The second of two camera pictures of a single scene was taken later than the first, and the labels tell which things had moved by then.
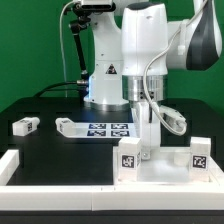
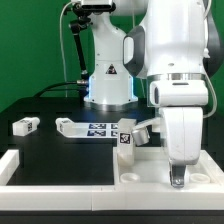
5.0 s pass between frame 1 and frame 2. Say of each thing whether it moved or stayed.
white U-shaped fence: stayed
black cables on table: stayed
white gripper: moved
